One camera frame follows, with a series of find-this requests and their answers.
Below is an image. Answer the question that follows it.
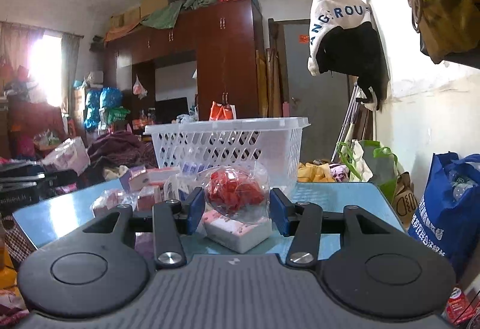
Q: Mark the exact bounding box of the green cloth on wardrobe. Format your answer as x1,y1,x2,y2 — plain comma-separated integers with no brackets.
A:
141,0,218,29

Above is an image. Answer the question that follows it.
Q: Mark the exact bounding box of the cardboard box on wardrobe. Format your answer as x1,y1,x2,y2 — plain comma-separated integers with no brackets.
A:
140,0,174,18

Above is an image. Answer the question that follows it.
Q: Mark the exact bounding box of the white black hanging jacket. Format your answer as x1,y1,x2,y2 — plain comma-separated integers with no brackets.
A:
307,0,387,111

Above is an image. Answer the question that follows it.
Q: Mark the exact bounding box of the grey door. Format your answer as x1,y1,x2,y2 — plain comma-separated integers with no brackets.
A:
282,21,350,163

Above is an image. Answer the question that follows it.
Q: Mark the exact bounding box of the blue shopping bag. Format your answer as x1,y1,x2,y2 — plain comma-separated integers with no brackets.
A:
408,152,479,279

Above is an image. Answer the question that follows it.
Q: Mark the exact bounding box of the pink white tissue pack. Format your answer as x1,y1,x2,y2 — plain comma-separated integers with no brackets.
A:
202,210,272,253

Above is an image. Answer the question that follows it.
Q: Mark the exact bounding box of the green white tote bag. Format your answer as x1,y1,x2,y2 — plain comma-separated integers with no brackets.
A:
337,140,402,202

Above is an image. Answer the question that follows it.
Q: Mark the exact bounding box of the orange white plastic bag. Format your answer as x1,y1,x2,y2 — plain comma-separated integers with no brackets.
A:
209,102,237,121

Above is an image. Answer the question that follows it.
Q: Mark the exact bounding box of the white plastic basket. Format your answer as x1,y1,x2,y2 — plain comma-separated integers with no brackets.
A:
145,117,309,195

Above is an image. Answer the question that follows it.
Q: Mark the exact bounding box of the yellow floral blanket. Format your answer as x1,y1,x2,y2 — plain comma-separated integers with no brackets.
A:
297,163,335,183

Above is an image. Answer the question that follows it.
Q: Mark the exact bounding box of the dark red wooden wardrobe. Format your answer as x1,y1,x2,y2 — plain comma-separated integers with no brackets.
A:
104,0,264,120

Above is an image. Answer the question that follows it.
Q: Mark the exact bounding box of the bag of red items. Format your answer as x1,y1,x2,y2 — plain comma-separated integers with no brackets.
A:
199,162,270,224

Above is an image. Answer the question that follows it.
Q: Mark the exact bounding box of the purple clothes pile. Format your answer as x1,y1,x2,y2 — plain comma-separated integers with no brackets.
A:
83,131,158,185

